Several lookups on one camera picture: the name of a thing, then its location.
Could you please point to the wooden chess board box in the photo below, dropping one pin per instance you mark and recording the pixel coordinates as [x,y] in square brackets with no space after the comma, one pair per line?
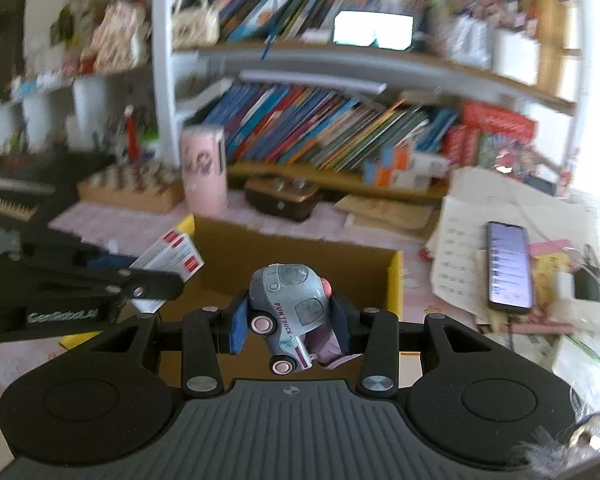
[130,195]

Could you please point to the pink checked tablecloth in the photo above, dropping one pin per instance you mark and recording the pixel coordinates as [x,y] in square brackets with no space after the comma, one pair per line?
[330,232]

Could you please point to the grey fur sleeve trim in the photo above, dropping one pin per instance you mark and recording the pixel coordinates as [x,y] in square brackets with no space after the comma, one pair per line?
[545,452]

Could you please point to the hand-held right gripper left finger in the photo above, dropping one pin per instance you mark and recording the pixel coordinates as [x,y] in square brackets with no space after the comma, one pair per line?
[237,327]

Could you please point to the row of colourful books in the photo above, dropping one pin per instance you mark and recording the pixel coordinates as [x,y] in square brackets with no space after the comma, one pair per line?
[300,0]
[320,130]

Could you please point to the grey-blue toy truck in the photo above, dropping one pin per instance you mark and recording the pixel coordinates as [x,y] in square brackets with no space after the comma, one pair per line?
[285,300]

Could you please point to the black electronic keyboard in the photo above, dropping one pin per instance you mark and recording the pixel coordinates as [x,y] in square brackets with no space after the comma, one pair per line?
[40,175]

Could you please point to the yellow cardboard box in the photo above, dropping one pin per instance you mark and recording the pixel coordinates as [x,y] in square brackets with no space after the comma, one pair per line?
[220,255]

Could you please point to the white corner shelf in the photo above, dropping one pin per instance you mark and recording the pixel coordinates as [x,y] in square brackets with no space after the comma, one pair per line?
[87,105]

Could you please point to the brown case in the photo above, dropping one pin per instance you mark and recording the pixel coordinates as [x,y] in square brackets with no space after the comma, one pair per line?
[280,200]

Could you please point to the white charger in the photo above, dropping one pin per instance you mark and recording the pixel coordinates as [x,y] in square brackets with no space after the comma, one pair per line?
[564,290]

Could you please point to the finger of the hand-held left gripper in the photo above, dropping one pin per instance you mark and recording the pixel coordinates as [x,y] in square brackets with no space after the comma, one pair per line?
[150,287]
[80,260]

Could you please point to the pink floral ornament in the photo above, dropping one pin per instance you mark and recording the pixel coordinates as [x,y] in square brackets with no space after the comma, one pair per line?
[120,35]

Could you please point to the pink pen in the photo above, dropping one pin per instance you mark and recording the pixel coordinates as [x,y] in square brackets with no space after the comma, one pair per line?
[540,328]

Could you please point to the red bottle with white cap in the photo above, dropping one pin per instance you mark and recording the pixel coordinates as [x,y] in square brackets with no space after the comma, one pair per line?
[131,135]

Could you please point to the yellow booklet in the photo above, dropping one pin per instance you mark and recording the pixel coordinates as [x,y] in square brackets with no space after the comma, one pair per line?
[547,275]

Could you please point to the white curved bookend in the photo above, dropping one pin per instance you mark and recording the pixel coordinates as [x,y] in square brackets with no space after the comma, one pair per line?
[205,95]

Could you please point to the orange and white carton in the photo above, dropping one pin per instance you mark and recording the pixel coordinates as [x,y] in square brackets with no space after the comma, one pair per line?
[395,179]
[410,160]

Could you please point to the pink cylindrical container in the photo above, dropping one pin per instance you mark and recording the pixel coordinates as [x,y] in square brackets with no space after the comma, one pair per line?
[205,175]

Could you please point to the white woven handbag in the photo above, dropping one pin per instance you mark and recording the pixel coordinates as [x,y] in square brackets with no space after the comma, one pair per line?
[195,25]

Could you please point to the white tub green lid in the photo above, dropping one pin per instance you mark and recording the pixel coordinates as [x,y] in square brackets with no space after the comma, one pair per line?
[150,147]

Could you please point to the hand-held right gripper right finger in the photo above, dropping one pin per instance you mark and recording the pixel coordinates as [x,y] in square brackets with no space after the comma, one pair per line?
[344,325]

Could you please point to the white storage box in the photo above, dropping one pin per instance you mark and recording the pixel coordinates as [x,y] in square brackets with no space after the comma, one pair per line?
[515,57]

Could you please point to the white bookshelf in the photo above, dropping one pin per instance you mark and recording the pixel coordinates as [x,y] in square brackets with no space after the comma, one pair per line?
[305,62]

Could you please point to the black smartphone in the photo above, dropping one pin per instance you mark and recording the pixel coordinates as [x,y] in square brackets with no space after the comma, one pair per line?
[510,270]

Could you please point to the tablet computer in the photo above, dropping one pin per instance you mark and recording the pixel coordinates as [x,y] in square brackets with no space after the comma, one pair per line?
[372,30]

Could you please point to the white lamp bar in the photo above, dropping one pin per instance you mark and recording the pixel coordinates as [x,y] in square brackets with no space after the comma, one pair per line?
[310,80]

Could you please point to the stack of white papers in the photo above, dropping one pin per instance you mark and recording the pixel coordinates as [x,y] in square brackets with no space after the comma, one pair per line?
[460,260]

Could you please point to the red and white small carton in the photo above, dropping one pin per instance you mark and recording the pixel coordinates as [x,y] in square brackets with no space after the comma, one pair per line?
[172,255]

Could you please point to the red game box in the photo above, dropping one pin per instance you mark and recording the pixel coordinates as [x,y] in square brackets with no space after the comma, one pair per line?
[500,122]

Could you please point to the black power adapter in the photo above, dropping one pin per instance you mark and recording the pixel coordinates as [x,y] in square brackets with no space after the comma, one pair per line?
[586,287]

